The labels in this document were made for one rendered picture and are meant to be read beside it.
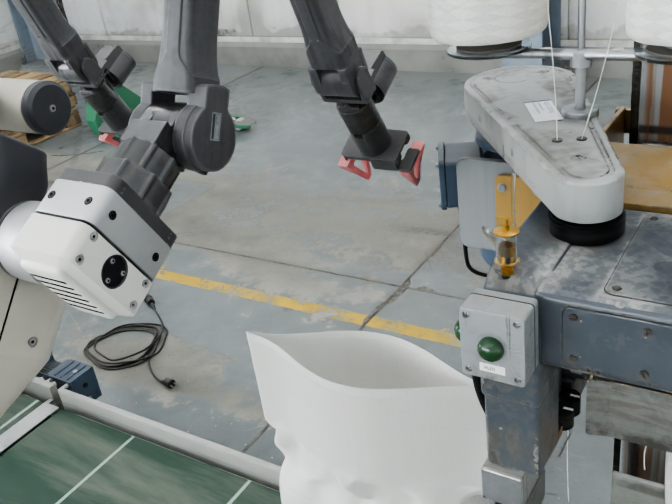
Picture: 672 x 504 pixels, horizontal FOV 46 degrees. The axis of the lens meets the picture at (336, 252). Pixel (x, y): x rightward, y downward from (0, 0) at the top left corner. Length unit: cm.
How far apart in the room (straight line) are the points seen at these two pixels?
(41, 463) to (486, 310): 173
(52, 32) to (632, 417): 116
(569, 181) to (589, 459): 178
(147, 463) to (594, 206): 159
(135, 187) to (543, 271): 46
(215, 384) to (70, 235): 235
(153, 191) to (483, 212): 64
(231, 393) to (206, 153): 221
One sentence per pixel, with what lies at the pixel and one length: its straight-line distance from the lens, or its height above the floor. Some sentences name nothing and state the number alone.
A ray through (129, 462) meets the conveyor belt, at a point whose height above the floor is 38.
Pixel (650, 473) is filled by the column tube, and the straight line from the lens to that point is 167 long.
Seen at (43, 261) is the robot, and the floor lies 147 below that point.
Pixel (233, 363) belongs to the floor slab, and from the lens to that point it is 321.
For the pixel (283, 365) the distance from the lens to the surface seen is 136.
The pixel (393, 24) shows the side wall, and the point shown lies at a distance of 687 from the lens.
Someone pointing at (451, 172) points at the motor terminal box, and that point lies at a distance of 133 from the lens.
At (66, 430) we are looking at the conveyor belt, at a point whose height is 38.
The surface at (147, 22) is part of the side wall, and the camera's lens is 862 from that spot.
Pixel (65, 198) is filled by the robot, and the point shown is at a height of 151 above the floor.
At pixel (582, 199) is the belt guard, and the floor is 140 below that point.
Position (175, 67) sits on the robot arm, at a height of 159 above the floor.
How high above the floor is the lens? 179
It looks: 27 degrees down
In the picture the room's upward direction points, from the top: 8 degrees counter-clockwise
